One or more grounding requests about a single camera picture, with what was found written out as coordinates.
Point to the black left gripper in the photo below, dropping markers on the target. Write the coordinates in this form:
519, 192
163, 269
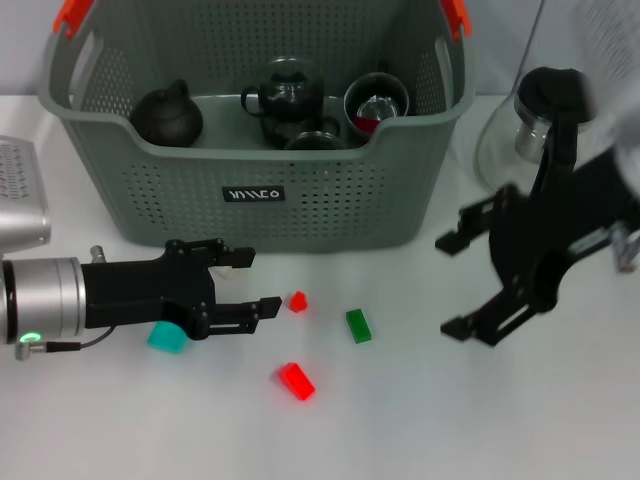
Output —
145, 292

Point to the cyan toy brick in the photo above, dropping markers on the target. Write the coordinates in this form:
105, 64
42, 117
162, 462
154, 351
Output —
167, 341

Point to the green toy brick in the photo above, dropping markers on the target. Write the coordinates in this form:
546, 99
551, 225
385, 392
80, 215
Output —
358, 326

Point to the small red cube brick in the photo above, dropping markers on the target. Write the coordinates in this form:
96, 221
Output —
298, 301

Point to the black clay teapot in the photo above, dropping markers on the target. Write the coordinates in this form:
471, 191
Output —
167, 120

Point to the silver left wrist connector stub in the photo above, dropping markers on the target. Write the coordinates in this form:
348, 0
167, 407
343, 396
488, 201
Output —
97, 254

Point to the bright red long brick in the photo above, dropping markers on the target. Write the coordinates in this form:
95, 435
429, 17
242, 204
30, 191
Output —
297, 381

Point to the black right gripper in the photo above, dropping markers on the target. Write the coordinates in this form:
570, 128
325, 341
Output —
545, 235

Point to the dark red toy brick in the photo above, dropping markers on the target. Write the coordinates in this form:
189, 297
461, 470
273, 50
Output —
367, 124

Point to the glass teapot black lid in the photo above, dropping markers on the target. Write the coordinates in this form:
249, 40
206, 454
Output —
550, 85

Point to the grey perforated storage bin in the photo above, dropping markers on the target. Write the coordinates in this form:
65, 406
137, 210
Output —
325, 200

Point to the white toy brick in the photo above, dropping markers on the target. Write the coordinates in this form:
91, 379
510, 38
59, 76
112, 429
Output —
227, 273

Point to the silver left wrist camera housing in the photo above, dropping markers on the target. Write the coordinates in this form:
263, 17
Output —
20, 200

